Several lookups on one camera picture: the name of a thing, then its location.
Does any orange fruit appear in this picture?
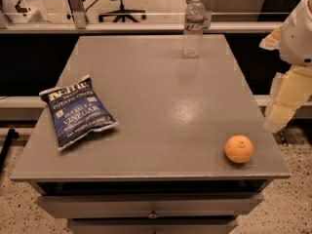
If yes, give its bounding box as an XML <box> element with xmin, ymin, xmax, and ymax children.
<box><xmin>224</xmin><ymin>136</ymin><xmax>254</xmax><ymax>164</ymax></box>

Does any clear plastic water bottle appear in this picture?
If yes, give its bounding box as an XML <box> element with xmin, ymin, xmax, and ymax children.
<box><xmin>182</xmin><ymin>0</ymin><xmax>206</xmax><ymax>59</ymax></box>

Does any grey cabinet drawer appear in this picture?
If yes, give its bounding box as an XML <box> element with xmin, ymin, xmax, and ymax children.
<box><xmin>37</xmin><ymin>193</ymin><xmax>264</xmax><ymax>218</ymax></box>
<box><xmin>68</xmin><ymin>218</ymin><xmax>237</xmax><ymax>234</ymax></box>

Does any grey cabinet lower drawer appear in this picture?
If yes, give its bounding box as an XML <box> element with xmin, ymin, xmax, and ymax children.
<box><xmin>68</xmin><ymin>218</ymin><xmax>237</xmax><ymax>234</ymax></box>

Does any grey cabinet upper drawer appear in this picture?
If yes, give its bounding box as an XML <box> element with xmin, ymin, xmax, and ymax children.
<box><xmin>37</xmin><ymin>193</ymin><xmax>264</xmax><ymax>218</ymax></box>

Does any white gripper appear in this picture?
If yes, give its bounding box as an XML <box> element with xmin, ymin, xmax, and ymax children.
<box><xmin>259</xmin><ymin>0</ymin><xmax>312</xmax><ymax>131</ymax></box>

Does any blue potato chip bag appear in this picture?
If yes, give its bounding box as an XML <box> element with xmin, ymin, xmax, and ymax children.
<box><xmin>39</xmin><ymin>75</ymin><xmax>118</xmax><ymax>151</ymax></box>

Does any metal frame post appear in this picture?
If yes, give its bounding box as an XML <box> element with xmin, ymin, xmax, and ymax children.
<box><xmin>69</xmin><ymin>0</ymin><xmax>87</xmax><ymax>29</ymax></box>

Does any black pole on floor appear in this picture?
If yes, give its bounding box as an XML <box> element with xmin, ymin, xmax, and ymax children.
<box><xmin>0</xmin><ymin>129</ymin><xmax>20</xmax><ymax>172</ymax></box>

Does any white box on floor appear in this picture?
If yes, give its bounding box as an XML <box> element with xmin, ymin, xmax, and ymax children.
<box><xmin>6</xmin><ymin>7</ymin><xmax>44</xmax><ymax>23</ymax></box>

